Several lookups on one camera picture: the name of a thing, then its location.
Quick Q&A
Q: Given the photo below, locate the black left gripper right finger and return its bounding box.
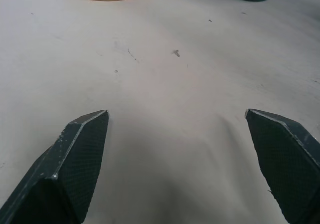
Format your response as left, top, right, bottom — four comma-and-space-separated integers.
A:
244, 108, 320, 224

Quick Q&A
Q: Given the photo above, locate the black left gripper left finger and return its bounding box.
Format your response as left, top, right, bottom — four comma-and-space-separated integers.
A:
0, 109, 110, 224

